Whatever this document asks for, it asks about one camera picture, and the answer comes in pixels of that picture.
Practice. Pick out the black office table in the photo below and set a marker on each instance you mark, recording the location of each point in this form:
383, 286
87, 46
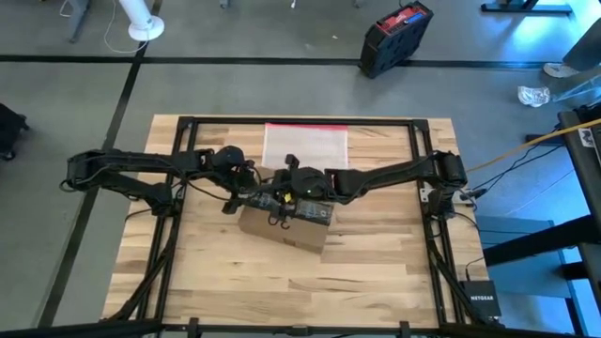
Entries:
516, 7

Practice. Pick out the person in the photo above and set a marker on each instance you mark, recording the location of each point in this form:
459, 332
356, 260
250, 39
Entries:
587, 47

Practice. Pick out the black wheeled case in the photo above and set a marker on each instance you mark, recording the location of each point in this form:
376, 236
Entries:
9, 131

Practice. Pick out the red black tool case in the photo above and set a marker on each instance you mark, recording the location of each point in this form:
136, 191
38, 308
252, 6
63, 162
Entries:
394, 42

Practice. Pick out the crumpled clear plastic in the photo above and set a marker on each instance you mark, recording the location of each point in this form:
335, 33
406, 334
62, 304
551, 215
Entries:
534, 96

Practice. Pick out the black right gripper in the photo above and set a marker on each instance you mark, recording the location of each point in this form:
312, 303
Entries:
284, 185

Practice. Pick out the taped brown cardboard box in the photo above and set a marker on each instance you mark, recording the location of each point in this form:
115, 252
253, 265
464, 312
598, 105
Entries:
291, 237

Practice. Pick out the black Netgear switch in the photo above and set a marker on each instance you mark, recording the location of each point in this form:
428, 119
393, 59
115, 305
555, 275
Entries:
481, 298

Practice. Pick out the white mesh pouch red trim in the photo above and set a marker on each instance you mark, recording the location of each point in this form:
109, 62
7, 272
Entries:
310, 145

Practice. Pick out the white printed sticker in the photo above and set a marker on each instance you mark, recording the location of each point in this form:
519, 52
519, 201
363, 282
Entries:
586, 137

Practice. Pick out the clear plastic sheet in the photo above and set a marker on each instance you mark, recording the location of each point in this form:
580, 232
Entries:
582, 89

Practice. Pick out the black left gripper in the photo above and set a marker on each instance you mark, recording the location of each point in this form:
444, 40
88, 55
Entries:
246, 183

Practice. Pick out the person's white shoe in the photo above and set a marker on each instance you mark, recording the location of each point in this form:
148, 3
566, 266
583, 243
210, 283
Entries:
561, 70

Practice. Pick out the black metal crossbar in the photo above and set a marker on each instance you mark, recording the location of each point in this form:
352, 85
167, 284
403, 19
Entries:
94, 328

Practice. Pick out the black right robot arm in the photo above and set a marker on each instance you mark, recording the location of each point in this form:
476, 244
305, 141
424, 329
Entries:
385, 176

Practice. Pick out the wooden desk grey legs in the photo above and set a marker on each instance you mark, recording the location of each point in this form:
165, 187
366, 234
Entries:
77, 19

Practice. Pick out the blue grey cabinet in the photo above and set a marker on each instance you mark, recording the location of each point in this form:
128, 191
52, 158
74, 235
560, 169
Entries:
526, 277

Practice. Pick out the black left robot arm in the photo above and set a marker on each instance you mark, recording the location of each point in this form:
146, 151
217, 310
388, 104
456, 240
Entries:
131, 162

